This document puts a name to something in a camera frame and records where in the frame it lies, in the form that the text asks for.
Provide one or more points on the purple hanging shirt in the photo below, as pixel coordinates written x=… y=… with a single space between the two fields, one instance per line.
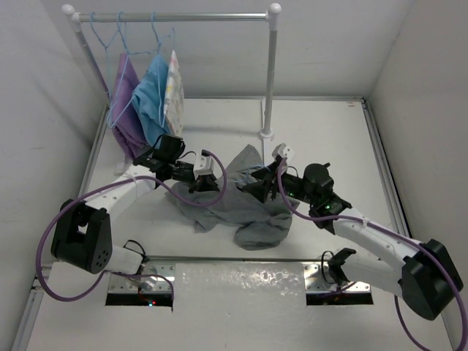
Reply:
x=124 y=122

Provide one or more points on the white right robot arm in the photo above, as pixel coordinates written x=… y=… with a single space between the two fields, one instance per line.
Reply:
x=422 y=274

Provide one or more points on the white patterned hanging shirt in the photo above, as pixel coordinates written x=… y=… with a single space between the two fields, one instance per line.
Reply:
x=174 y=98

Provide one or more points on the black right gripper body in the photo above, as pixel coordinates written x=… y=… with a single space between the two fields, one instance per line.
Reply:
x=287 y=183

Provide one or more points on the blue wire hanger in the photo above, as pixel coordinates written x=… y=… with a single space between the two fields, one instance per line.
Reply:
x=246 y=175

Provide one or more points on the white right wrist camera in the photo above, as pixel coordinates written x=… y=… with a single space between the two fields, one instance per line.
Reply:
x=283 y=151

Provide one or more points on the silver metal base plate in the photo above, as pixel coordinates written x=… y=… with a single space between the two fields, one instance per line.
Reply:
x=160 y=275

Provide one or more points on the grey t shirt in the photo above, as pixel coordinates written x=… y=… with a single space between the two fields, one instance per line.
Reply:
x=258 y=225

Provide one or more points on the blue hanger with purple shirt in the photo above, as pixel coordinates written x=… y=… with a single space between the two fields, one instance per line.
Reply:
x=122 y=31

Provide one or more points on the blue hanging shirt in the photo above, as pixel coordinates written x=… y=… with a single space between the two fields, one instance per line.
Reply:
x=145 y=101

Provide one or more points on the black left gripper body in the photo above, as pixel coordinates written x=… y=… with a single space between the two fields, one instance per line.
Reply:
x=180 y=173

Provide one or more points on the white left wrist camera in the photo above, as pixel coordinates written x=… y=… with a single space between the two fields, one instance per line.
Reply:
x=203 y=165

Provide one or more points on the white metal clothes rack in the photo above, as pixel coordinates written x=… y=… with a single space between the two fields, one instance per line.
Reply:
x=271 y=17

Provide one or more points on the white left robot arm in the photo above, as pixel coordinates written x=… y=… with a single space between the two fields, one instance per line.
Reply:
x=83 y=234

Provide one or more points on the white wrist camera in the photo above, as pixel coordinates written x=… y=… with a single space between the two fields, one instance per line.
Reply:
x=283 y=151
x=203 y=165

